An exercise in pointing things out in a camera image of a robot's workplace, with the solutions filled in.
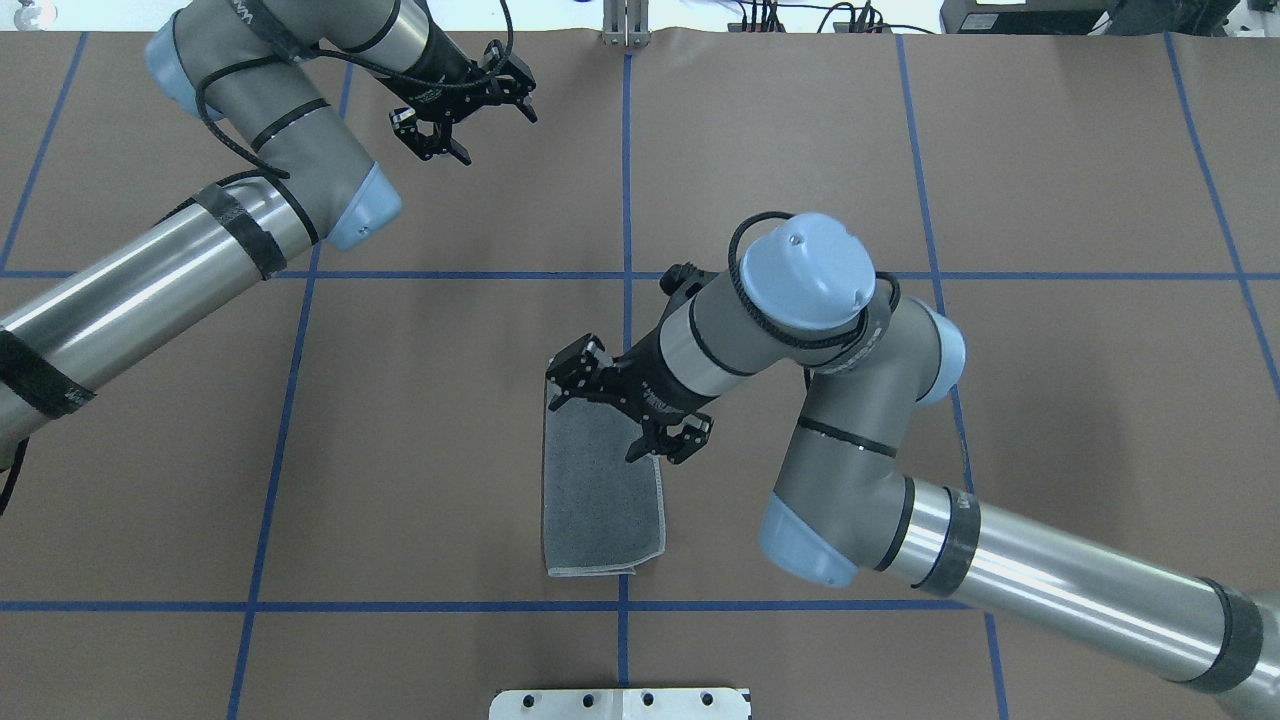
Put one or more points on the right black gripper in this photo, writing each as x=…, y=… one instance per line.
x=655, y=385

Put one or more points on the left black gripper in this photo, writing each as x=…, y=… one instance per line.
x=432, y=82

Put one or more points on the pink towel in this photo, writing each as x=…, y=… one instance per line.
x=600, y=513

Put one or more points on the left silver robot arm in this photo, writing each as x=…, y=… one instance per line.
x=238, y=67

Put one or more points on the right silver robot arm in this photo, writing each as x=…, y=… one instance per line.
x=801, y=288

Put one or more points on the white mounting plate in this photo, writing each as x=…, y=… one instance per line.
x=623, y=703

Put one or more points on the black box with label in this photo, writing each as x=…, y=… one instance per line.
x=1070, y=18

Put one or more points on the aluminium frame post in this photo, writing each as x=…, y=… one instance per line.
x=625, y=23

